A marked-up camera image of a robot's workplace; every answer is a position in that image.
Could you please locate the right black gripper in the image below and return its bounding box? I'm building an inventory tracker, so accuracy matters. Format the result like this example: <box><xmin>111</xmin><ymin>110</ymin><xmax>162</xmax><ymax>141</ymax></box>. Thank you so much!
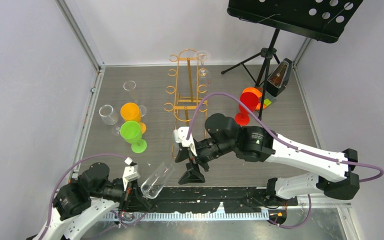
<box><xmin>175</xmin><ymin>137</ymin><xmax>236</xmax><ymax>185</ymax></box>

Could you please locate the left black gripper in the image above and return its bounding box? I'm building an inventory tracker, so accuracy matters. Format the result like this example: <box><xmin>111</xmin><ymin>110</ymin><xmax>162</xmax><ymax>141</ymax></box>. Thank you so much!
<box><xmin>91</xmin><ymin>177</ymin><xmax>151</xmax><ymax>213</ymax></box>

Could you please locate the clear wine glass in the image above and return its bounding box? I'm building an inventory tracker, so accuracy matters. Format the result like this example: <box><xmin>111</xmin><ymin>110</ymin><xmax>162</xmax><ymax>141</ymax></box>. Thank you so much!
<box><xmin>123</xmin><ymin>80</ymin><xmax>147</xmax><ymax>117</ymax></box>
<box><xmin>98</xmin><ymin>104</ymin><xmax>121</xmax><ymax>136</ymax></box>
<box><xmin>120</xmin><ymin>161</ymin><xmax>176</xmax><ymax>223</ymax></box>
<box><xmin>197</xmin><ymin>50</ymin><xmax>212</xmax><ymax>86</ymax></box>

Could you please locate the gold wire glass rack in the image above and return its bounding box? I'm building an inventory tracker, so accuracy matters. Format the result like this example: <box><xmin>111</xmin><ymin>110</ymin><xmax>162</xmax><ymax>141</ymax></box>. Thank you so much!
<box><xmin>164</xmin><ymin>48</ymin><xmax>210</xmax><ymax>159</ymax></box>

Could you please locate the green wine glass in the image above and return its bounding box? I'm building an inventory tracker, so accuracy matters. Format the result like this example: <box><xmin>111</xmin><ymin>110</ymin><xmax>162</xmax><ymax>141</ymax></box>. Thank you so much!
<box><xmin>119</xmin><ymin>121</ymin><xmax>148</xmax><ymax>154</ymax></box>

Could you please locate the yellow wine glass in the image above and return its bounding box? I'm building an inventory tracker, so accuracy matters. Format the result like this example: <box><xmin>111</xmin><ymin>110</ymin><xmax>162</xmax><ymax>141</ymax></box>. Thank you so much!
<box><xmin>120</xmin><ymin>102</ymin><xmax>147</xmax><ymax>134</ymax></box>

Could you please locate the red wine glass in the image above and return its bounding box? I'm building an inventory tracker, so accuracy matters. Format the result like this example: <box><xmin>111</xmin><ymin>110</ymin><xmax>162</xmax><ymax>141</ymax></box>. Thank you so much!
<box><xmin>234</xmin><ymin>92</ymin><xmax>259</xmax><ymax>126</ymax></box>

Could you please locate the clear wine glass front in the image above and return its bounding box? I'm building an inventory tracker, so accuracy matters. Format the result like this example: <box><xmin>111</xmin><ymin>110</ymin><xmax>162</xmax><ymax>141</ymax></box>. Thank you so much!
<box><xmin>123</xmin><ymin>80</ymin><xmax>147</xmax><ymax>117</ymax></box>

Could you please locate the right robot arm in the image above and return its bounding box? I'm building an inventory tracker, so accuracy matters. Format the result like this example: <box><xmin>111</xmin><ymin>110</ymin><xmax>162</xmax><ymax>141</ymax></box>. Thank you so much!
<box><xmin>173</xmin><ymin>113</ymin><xmax>360</xmax><ymax>205</ymax></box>

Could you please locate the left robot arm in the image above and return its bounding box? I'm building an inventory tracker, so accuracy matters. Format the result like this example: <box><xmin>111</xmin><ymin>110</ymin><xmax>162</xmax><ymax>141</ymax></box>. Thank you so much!
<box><xmin>30</xmin><ymin>159</ymin><xmax>153</xmax><ymax>240</ymax></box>

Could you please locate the clear wine glass back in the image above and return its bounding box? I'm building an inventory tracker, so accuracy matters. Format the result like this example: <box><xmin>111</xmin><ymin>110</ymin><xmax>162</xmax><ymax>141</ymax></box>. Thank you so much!
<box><xmin>197</xmin><ymin>50</ymin><xmax>212</xmax><ymax>86</ymax></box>

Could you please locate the orange toy track piece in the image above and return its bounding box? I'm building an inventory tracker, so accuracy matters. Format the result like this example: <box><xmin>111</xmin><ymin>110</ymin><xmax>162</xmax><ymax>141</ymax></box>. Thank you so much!
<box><xmin>242</xmin><ymin>87</ymin><xmax>264</xmax><ymax>100</ymax></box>

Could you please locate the green toy brick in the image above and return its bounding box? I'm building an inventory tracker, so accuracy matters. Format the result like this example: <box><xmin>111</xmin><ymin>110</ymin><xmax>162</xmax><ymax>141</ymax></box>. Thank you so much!
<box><xmin>263</xmin><ymin>98</ymin><xmax>272</xmax><ymax>109</ymax></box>

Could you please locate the black metronome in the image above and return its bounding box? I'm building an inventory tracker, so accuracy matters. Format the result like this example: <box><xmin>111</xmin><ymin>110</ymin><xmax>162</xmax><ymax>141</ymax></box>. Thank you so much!
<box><xmin>266</xmin><ymin>58</ymin><xmax>293</xmax><ymax>97</ymax></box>

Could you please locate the black music stand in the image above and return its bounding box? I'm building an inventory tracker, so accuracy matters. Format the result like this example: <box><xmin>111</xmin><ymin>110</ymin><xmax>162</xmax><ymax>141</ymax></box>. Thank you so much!
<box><xmin>220</xmin><ymin>0</ymin><xmax>364</xmax><ymax>123</ymax></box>

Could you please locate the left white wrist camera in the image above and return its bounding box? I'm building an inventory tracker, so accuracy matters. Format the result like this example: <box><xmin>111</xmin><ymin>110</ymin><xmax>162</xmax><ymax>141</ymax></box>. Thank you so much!
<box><xmin>121</xmin><ymin>157</ymin><xmax>140</xmax><ymax>192</ymax></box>

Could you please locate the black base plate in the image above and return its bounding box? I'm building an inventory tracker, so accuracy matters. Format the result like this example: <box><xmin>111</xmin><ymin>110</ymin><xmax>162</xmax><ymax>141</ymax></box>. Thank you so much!
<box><xmin>126</xmin><ymin>186</ymin><xmax>298</xmax><ymax>214</ymax></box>

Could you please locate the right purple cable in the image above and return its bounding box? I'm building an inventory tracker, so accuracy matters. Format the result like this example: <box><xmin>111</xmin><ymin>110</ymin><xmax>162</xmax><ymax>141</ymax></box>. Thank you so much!
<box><xmin>185</xmin><ymin>92</ymin><xmax>384</xmax><ymax>230</ymax></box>

